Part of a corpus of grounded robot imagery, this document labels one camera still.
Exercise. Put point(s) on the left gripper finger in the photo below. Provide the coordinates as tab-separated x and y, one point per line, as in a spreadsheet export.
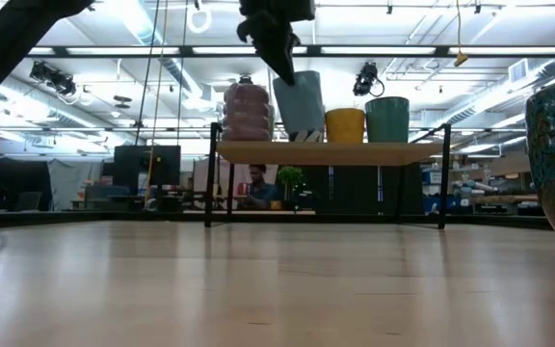
249	30
277	48

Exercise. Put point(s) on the light blue faceted mug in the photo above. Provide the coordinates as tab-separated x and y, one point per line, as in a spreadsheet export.
301	106

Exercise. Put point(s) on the pink ribbed mug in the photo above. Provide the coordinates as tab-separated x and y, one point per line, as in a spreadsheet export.
246	115

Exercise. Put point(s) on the teal green mug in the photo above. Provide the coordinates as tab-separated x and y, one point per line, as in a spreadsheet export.
387	120

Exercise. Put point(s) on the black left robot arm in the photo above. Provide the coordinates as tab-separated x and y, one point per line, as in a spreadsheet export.
7	43

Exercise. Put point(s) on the yellow mug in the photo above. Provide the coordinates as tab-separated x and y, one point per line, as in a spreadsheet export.
345	125

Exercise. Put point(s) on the green potted plant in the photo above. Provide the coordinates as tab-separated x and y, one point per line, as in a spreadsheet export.
289	176

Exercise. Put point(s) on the person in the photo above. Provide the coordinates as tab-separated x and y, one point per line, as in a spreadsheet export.
263	190

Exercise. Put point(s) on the black monitor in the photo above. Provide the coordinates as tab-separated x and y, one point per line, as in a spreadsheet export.
147	166

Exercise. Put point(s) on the blue storage bin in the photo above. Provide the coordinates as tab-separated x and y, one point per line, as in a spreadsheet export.
432	177

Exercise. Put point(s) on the black spotlight cluster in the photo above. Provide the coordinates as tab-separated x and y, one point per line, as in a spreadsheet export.
53	78

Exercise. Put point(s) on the grey cloth cover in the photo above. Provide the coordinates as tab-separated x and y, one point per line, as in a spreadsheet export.
72	183

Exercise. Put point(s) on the wooden background workbench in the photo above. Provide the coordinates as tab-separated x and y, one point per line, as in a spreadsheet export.
499	198

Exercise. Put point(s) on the black hanging camera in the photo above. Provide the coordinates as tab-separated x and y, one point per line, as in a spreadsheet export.
366	79

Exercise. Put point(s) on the wooden shelf black frame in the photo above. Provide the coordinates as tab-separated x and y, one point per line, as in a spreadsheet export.
325	154

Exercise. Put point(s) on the black overhead frame bar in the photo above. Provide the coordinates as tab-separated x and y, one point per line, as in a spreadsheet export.
441	50

